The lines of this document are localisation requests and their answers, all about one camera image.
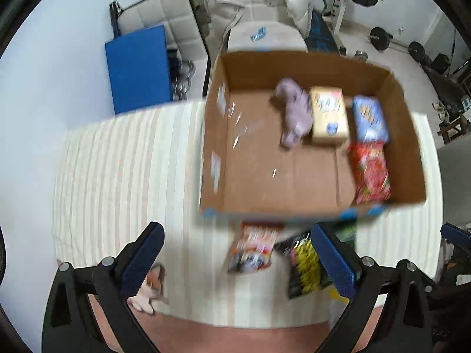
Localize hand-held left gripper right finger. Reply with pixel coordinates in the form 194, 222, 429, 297
311, 222, 444, 353

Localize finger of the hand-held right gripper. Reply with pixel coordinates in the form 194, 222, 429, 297
441, 222, 471, 251

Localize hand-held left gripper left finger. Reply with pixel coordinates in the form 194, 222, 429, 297
42, 222, 166, 353

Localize black and yellow snack packet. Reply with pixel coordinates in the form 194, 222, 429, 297
274, 230, 337, 300

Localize red and white snack packet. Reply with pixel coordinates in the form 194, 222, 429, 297
226, 222, 285, 274

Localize brown cardboard box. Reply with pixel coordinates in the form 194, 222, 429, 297
199, 49, 428, 218

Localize purple soft cloth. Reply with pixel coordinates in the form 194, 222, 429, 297
275, 78, 314, 148

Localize green snack packet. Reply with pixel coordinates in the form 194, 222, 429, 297
333, 220, 359, 252

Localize small cat plush toy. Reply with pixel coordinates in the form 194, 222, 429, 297
127, 263, 170, 315

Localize cream striped table cloth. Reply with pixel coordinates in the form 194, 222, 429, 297
52, 99, 444, 329

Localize wooden stool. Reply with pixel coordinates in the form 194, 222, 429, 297
437, 114, 471, 146

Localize blue snack packet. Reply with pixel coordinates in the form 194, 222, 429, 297
351, 96, 391, 143

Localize chrome dumbbells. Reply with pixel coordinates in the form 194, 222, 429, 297
170, 59, 196, 101

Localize blue foam mat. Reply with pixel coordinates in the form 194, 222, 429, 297
105, 24, 173, 115

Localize black weight plate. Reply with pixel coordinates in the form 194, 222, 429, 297
408, 41, 425, 61

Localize short barbell on floor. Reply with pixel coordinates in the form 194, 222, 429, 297
367, 26, 409, 53

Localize black and blue weight bench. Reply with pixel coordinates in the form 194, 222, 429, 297
305, 9, 346, 56

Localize beige chair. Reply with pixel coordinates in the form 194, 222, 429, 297
226, 5, 308, 54

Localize white padded panel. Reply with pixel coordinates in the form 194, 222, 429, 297
118, 0, 210, 61

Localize white weight rack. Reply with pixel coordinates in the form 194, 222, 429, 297
329, 0, 356, 37

